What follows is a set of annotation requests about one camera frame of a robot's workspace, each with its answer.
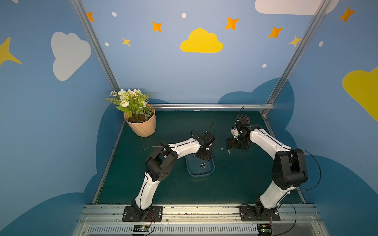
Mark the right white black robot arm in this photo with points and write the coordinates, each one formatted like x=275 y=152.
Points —
x=289 y=169

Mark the right small circuit board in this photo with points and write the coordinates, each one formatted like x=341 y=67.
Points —
x=264 y=230

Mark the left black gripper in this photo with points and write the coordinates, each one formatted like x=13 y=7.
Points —
x=205 y=152

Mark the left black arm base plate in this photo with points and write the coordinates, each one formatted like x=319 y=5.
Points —
x=135 y=214

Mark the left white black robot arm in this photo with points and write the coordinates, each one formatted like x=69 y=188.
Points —
x=161 y=162

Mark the aluminium front rail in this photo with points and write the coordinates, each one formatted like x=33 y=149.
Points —
x=200 y=220

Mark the left small circuit board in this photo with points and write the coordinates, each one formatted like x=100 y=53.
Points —
x=141 y=229

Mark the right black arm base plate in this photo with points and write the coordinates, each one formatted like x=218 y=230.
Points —
x=258 y=213

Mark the translucent blue storage box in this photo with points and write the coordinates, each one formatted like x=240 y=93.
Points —
x=199 y=168

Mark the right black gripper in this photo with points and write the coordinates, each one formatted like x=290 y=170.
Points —
x=235 y=143

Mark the terracotta flower pot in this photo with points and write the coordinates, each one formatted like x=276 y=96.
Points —
x=146 y=128

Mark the artificial white flower plant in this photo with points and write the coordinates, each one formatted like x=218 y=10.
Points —
x=133 y=103

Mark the small circuit board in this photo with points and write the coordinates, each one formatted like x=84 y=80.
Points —
x=141 y=229
x=264 y=230

